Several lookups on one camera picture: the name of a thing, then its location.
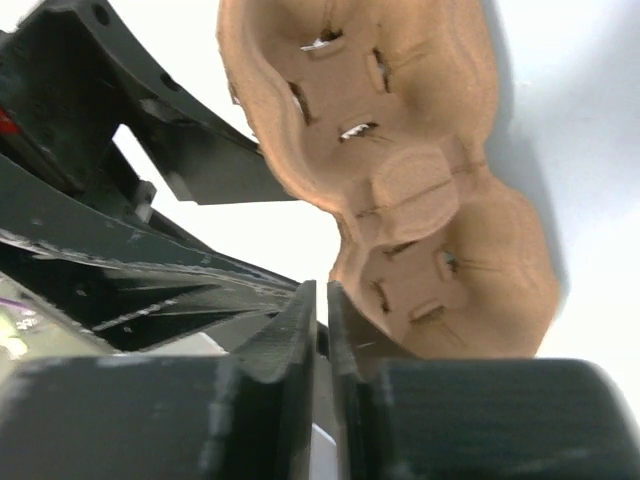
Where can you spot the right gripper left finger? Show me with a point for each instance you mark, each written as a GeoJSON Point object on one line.
{"type": "Point", "coordinates": [243, 415]}

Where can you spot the brown pulp cup carrier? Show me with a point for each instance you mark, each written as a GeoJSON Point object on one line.
{"type": "Point", "coordinates": [378, 112]}

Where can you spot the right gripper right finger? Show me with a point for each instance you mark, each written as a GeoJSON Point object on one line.
{"type": "Point", "coordinates": [400, 417]}

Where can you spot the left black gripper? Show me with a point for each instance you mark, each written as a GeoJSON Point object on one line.
{"type": "Point", "coordinates": [71, 74]}

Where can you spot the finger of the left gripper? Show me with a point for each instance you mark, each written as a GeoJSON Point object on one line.
{"type": "Point", "coordinates": [92, 265]}

